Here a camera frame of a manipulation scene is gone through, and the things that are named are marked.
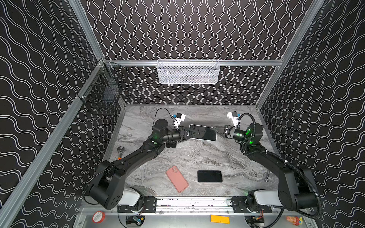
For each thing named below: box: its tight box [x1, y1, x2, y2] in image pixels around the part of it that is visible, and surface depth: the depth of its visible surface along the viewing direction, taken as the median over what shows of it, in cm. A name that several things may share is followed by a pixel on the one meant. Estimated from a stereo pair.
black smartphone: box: [197, 170, 223, 183], surface depth 86 cm
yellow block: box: [210, 214, 231, 225], surface depth 72 cm
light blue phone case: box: [188, 123, 218, 142], surface depth 74 cm
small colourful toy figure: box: [286, 215, 303, 227], surface depth 69 cm
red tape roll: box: [91, 210, 106, 224], surface depth 71 cm
